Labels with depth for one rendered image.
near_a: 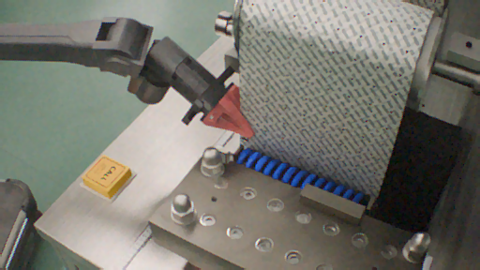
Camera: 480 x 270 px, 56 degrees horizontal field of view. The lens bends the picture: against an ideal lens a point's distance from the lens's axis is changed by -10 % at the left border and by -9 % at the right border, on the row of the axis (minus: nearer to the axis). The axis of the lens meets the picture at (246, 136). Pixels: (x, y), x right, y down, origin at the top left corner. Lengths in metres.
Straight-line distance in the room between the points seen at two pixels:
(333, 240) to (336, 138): 0.14
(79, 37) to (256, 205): 0.37
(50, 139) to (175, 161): 1.54
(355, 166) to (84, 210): 0.49
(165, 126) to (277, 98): 0.39
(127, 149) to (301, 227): 0.44
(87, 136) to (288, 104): 1.78
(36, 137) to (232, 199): 1.85
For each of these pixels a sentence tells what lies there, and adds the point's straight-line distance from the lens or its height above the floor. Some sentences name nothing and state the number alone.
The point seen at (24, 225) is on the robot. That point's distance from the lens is 1.87.
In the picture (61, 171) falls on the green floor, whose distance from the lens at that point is 2.28.
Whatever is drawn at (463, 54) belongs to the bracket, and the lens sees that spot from 0.61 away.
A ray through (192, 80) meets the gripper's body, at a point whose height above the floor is 1.14.
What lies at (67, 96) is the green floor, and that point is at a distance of 2.67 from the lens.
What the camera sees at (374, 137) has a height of 1.15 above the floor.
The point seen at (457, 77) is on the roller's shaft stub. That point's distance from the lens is 0.64.
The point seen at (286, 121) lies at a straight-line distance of 0.71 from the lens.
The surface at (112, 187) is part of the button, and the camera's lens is 0.91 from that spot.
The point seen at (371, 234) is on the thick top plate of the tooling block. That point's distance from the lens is 0.71.
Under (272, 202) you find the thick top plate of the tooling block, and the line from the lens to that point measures 0.73.
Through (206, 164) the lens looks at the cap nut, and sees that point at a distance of 0.74.
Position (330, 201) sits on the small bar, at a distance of 0.71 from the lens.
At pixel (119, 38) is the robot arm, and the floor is 1.21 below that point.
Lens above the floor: 1.60
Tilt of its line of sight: 45 degrees down
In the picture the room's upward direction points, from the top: straight up
